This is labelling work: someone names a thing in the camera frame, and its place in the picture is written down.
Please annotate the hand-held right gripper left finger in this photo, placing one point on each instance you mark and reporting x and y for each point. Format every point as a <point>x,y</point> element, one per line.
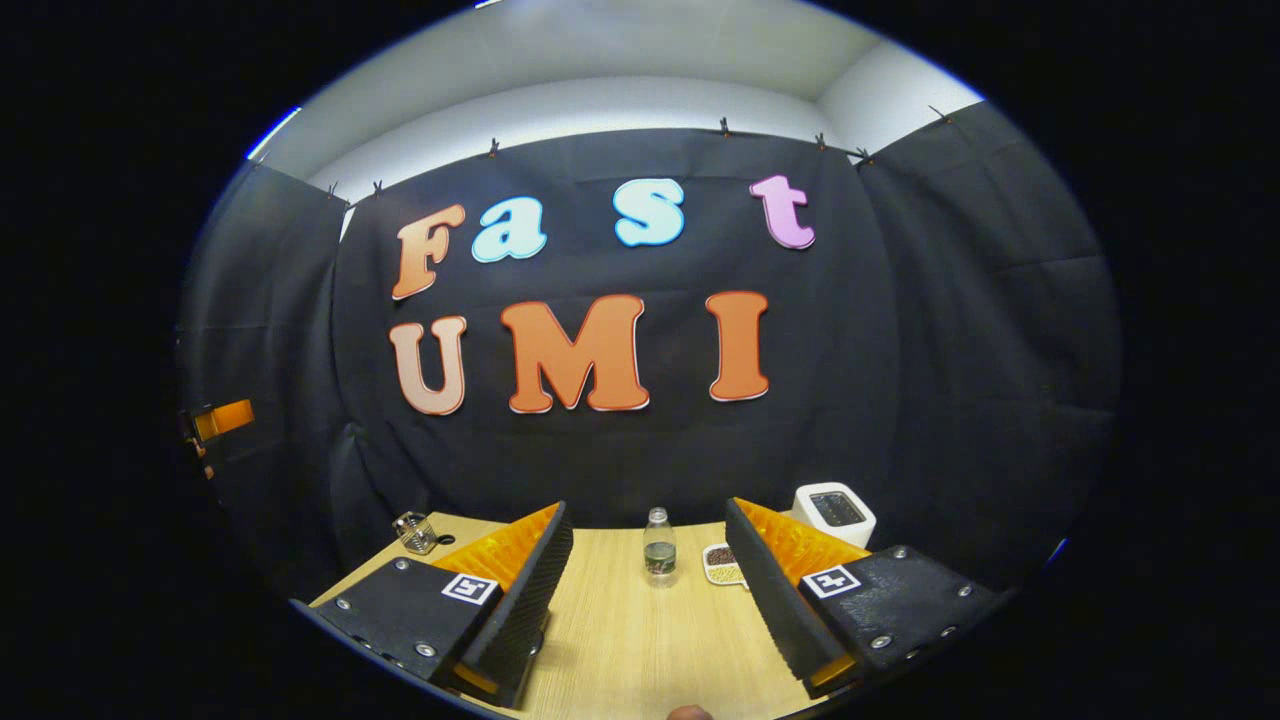
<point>525,600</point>

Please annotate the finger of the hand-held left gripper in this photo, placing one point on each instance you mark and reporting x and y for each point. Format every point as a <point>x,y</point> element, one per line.
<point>225,419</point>

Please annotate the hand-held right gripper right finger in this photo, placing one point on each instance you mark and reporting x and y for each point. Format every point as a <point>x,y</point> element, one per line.
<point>775,600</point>

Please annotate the white divided dish of beans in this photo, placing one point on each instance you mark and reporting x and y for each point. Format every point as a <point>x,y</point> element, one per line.
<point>720,565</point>

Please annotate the white toaster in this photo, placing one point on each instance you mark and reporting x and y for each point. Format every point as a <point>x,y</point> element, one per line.
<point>845,525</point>

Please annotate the clear plastic water bottle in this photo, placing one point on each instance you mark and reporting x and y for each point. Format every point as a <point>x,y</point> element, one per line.
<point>659,555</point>

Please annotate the ceiling light strip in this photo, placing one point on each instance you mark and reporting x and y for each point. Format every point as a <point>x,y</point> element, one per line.
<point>272,132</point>

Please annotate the row of black cloth clips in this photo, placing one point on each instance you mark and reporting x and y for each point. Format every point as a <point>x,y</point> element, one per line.
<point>724,127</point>

